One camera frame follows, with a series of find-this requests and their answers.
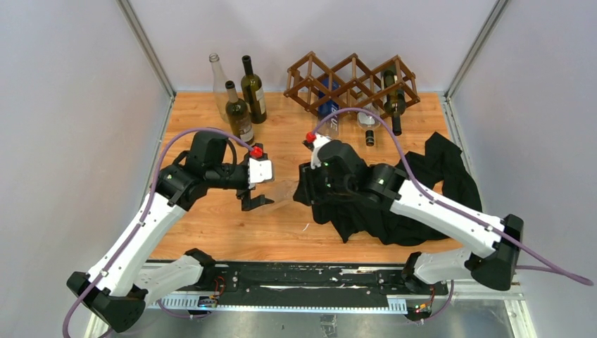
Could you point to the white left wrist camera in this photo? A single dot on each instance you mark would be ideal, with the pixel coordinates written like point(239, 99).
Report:
point(260, 171)

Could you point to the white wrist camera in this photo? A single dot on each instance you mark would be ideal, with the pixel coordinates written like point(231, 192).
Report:
point(315, 142)
point(260, 171)

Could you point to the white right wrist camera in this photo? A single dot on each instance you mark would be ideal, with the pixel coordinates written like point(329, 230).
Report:
point(315, 142)

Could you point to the tall clear glass bottle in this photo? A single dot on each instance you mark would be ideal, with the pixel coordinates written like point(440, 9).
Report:
point(219, 89)

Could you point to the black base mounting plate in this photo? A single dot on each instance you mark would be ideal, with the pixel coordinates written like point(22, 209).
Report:
point(315, 285)

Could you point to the brown wooden wine rack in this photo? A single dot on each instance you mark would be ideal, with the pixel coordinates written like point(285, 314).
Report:
point(312, 83)

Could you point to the aluminium frame rail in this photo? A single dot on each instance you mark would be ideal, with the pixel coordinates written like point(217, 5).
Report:
point(468, 310)

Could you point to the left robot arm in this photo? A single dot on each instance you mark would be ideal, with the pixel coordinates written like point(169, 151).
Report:
point(115, 289)

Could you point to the small clear glass bottle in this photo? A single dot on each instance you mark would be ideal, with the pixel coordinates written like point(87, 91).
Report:
point(281, 193)

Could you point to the black cloth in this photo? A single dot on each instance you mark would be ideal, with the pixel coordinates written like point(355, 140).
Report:
point(424, 197)

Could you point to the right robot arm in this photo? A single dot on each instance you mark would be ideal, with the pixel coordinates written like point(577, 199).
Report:
point(492, 266)

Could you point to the blue labelled clear bottle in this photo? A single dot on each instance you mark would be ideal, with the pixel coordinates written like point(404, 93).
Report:
point(331, 128)

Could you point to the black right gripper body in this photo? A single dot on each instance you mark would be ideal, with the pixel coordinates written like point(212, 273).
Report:
point(305, 185)

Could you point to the brown bottle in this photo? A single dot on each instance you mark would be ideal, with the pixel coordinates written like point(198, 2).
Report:
point(238, 115)

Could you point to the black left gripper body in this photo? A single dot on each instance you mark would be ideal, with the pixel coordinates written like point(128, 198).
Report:
point(248, 189)

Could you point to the dark green wine bottle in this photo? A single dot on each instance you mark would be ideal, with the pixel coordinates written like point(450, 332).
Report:
point(253, 92)

